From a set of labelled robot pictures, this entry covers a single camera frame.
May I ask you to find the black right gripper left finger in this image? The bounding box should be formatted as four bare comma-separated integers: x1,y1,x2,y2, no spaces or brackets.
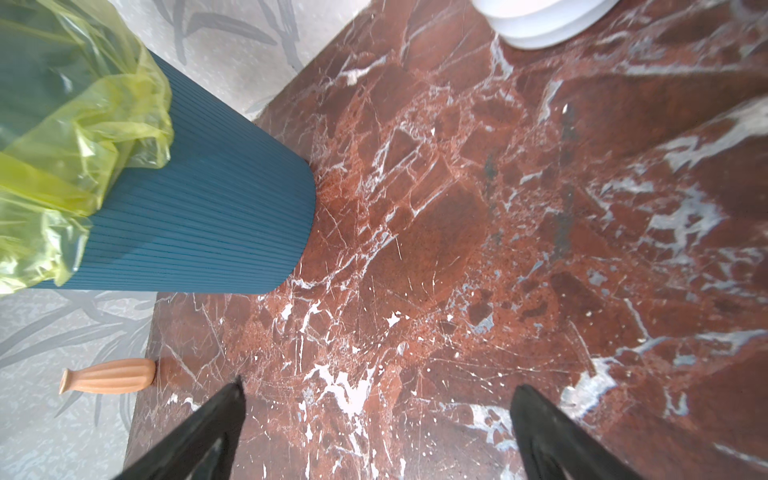
117,378,246,480

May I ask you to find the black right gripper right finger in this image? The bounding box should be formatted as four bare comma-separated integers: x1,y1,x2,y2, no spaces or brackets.
510,384,640,479

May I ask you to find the teal ribbed trash bin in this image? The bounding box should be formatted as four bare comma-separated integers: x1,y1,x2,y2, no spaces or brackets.
32,46,316,294

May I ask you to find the green plastic bin liner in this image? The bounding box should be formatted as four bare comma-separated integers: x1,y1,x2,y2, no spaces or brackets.
1,1,174,295

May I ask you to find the small terracotta vase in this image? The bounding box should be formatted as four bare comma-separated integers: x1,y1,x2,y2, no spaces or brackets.
59,358,156,394

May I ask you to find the white plant pot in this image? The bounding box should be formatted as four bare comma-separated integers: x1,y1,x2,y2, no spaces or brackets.
471,0,619,50

